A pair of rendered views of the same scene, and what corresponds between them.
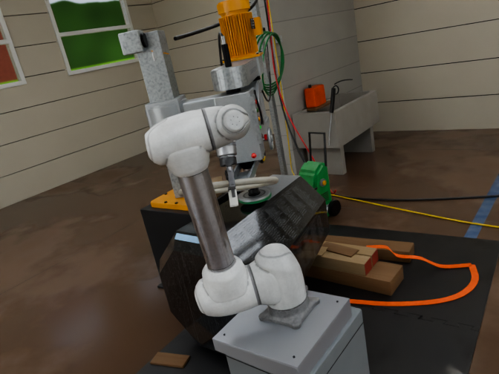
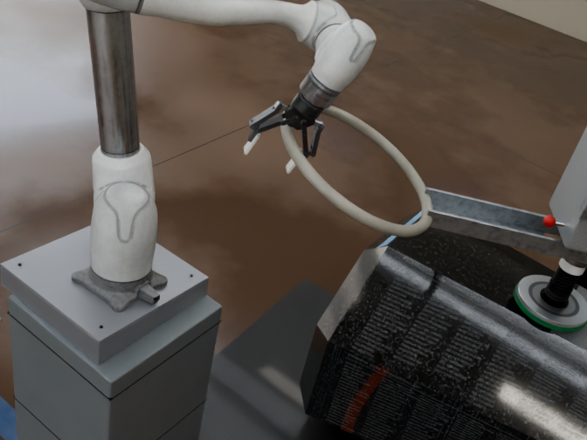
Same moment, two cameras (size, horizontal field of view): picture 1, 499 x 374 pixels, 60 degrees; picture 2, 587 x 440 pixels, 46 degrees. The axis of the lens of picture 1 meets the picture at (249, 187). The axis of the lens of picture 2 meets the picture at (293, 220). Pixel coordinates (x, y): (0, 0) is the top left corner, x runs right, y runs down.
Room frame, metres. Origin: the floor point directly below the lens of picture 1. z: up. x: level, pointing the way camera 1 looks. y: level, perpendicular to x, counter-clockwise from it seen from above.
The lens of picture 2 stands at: (1.51, -1.44, 2.12)
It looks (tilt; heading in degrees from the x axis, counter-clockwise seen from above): 35 degrees down; 78
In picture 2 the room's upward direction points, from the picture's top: 13 degrees clockwise
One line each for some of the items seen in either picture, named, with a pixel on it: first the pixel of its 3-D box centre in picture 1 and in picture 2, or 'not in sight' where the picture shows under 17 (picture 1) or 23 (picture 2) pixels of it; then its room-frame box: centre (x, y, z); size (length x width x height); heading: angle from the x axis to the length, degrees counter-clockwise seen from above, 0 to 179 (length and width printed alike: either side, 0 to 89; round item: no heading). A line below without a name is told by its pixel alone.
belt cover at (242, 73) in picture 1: (239, 74); not in sight; (2.98, -0.09, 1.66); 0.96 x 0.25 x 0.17; 169
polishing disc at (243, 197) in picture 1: (254, 194); (553, 299); (2.63, -0.02, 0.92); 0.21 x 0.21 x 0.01
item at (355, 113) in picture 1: (339, 132); not in sight; (5.79, -1.38, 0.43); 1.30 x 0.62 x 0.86; 138
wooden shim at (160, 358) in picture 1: (170, 359); not in sight; (2.33, 0.73, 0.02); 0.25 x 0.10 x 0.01; 66
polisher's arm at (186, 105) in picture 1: (194, 113); not in sight; (3.35, 0.30, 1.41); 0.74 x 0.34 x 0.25; 81
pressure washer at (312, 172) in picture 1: (312, 177); not in sight; (4.13, -0.65, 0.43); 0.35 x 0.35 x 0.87; 37
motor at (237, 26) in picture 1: (239, 30); not in sight; (3.28, -0.16, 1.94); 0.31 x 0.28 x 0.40; 79
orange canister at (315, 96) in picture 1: (316, 94); not in sight; (5.84, -1.15, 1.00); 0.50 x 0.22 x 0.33; 138
